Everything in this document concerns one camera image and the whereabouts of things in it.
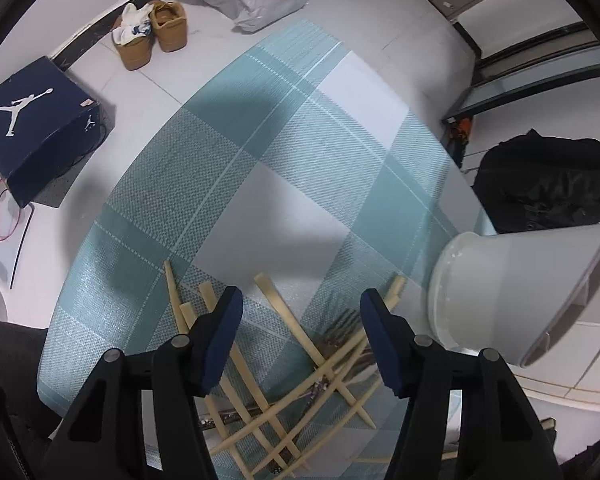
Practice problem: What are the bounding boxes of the bamboo chopstick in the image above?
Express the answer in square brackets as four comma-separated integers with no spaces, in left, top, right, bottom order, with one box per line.
[209,275,408,456]
[249,374,387,478]
[197,282,301,474]
[180,302,197,330]
[163,260,254,480]
[254,273,377,429]

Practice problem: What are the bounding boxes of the silver fork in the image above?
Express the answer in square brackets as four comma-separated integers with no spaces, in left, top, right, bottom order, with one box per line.
[199,309,362,431]

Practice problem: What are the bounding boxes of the white utensil holder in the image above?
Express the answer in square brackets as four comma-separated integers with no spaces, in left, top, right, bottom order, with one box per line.
[427,224,600,367]

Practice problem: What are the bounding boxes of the teal checkered tablecloth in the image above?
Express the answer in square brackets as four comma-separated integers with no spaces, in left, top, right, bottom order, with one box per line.
[35,18,499,480]

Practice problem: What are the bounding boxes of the black hanging jacket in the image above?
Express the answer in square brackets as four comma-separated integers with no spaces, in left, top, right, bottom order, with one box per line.
[472,129,600,234]

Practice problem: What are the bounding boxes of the navy jordan shoe box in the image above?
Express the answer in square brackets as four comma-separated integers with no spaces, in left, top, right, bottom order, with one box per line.
[0,56,106,207]

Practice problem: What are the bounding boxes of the brown shoe pair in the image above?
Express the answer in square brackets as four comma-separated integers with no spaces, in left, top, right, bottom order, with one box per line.
[110,0,188,70]

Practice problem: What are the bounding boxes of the black framed glass door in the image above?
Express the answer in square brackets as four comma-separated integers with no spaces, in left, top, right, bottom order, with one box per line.
[442,22,600,125]

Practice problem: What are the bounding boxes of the red cable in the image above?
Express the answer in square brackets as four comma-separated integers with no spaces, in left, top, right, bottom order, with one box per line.
[0,173,24,244]

